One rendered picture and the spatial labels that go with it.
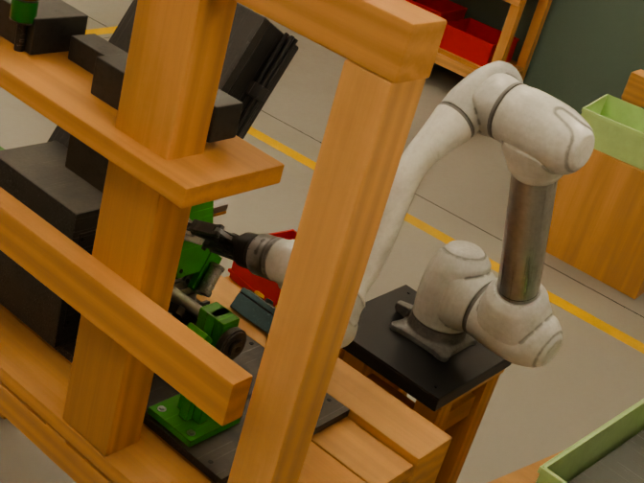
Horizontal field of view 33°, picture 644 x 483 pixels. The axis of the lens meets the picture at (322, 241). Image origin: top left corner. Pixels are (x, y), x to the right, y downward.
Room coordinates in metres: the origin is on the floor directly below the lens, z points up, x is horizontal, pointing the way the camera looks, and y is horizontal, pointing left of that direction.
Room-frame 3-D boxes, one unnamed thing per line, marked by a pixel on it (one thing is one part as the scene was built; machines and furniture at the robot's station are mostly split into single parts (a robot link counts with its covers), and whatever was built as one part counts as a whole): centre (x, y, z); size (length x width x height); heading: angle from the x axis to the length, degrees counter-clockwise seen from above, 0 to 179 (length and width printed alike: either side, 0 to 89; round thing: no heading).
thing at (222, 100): (1.81, 0.28, 1.59); 0.15 x 0.07 x 0.07; 57
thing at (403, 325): (2.49, -0.34, 0.92); 0.22 x 0.18 x 0.06; 58
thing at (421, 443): (2.39, 0.26, 0.82); 1.50 x 0.14 x 0.15; 57
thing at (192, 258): (2.17, 0.31, 1.17); 0.13 x 0.12 x 0.20; 57
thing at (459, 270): (2.47, -0.36, 1.06); 0.18 x 0.16 x 0.22; 54
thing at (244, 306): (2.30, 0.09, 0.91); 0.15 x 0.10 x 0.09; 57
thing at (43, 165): (2.10, 0.57, 1.07); 0.30 x 0.18 x 0.34; 57
